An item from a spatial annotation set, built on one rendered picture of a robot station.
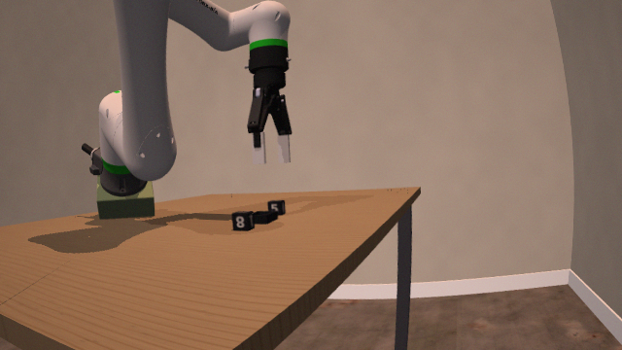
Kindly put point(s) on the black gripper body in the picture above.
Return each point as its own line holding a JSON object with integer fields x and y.
{"x": 272, "y": 81}

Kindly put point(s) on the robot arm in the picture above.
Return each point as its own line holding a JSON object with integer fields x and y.
{"x": 135, "y": 121}

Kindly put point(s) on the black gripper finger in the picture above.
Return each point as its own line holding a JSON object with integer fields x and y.
{"x": 256, "y": 123}
{"x": 283, "y": 127}

